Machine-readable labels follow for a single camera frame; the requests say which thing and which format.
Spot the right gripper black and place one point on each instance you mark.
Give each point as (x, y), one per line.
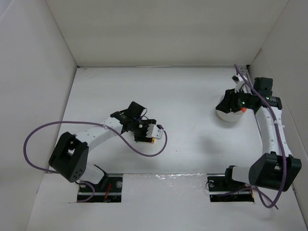
(229, 102)

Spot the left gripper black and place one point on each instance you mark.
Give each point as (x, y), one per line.
(143, 134)

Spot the orange round lego piece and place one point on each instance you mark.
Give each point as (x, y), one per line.
(243, 110)

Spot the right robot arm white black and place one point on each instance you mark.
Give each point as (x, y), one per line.
(276, 165)

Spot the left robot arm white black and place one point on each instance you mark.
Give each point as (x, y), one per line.
(70, 155)

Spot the white round divided container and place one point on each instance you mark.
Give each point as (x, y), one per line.
(230, 117)

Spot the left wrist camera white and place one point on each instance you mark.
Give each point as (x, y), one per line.
(154, 131)

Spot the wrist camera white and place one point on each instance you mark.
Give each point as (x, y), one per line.
(154, 131)
(240, 83)

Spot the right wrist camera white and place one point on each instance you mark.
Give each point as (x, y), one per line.
(240, 83)

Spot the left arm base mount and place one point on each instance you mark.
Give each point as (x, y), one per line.
(110, 193)

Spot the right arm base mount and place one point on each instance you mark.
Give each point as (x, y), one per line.
(222, 190)

